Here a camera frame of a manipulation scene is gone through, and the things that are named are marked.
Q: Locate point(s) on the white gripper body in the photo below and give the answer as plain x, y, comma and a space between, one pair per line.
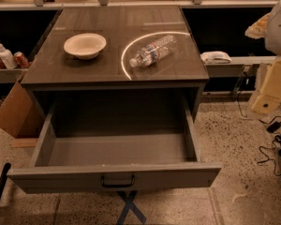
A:
279, 32

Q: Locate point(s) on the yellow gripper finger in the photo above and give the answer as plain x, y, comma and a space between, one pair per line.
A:
267, 96
258, 29

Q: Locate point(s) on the clear plastic water bottle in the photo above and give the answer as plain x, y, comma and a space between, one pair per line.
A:
154, 52

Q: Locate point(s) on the open grey top drawer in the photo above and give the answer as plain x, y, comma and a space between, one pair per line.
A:
81, 142

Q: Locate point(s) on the white pump bottle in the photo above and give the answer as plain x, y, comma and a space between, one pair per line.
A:
7, 57

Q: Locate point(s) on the white folded cloth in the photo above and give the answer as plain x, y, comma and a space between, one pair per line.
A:
216, 57

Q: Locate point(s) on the white paper bowl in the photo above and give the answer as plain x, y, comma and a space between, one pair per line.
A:
85, 46

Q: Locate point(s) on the blue tape cross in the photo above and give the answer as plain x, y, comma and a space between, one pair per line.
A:
128, 199

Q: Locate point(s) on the red soda can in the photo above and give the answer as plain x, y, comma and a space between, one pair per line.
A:
21, 60

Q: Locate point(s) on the brown cardboard box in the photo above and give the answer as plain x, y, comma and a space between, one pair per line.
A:
19, 116

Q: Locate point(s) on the black drawer handle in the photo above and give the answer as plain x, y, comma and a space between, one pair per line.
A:
117, 183

